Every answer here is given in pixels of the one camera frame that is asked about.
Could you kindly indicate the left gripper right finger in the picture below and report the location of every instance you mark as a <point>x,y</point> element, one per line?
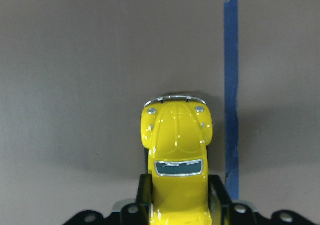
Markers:
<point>223,210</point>

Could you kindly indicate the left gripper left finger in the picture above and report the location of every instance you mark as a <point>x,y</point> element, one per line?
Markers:
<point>138,212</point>

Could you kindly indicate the yellow beetle toy car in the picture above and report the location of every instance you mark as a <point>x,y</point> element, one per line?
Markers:
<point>176,131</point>

